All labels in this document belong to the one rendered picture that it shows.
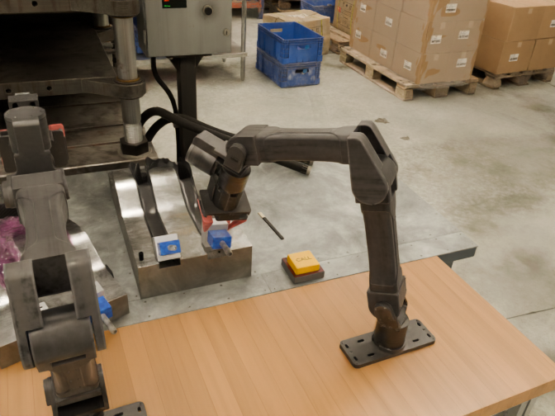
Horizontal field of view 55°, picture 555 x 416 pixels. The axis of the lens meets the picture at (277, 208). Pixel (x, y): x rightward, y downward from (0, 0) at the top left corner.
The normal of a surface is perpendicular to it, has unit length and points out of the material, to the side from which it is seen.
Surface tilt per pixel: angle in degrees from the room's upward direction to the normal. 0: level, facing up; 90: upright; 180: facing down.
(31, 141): 87
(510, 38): 93
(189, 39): 90
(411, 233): 0
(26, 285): 63
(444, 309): 0
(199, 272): 90
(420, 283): 0
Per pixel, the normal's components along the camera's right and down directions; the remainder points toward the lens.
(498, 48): -0.90, 0.18
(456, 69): 0.36, 0.50
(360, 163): -0.39, 0.47
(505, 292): 0.06, -0.85
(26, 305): 0.39, 0.07
